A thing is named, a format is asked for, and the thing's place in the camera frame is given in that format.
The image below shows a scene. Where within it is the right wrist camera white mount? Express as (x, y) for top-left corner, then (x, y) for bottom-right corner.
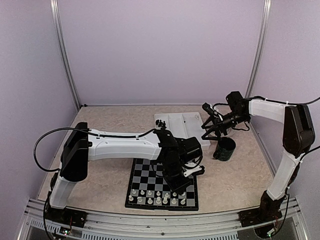
(202, 102), (223, 121)

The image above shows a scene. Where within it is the white chess pawn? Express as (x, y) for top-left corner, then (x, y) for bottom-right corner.
(147, 197), (153, 204)

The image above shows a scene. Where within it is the white plastic divided tray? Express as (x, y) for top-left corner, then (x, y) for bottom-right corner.
(154, 112), (211, 151)

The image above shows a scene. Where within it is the left aluminium frame post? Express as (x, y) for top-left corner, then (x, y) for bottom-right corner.
(49, 0), (82, 111)

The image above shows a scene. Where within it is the aluminium frame post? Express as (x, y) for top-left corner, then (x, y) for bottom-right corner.
(245, 0), (272, 97)
(49, 0), (82, 111)

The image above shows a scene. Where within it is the white chess rook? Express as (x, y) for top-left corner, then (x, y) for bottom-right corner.
(162, 197), (168, 204)

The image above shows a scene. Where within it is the right aluminium frame post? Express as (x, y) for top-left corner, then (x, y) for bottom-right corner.
(245, 0), (272, 97)

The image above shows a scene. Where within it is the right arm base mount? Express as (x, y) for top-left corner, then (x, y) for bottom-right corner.
(238, 208), (283, 228)

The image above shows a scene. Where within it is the white chess knight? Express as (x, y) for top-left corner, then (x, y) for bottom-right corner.
(180, 198), (186, 205)

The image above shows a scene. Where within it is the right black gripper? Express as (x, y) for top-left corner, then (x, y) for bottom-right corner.
(202, 110), (249, 141)

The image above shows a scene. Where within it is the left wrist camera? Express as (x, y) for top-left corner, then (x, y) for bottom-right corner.
(183, 162), (205, 177)

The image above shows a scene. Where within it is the black and silver chessboard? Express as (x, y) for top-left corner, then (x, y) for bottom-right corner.
(124, 158), (199, 212)

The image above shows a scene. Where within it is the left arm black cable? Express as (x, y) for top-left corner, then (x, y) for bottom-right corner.
(33, 127), (91, 173)

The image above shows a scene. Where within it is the dark green mug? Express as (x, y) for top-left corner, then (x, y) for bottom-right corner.
(213, 137), (236, 162)

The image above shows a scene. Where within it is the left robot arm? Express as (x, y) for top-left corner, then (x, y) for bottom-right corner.
(48, 122), (205, 223)

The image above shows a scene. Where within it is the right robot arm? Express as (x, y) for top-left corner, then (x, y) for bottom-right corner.
(202, 91), (316, 222)

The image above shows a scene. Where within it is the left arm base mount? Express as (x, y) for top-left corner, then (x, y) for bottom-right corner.
(44, 208), (87, 228)

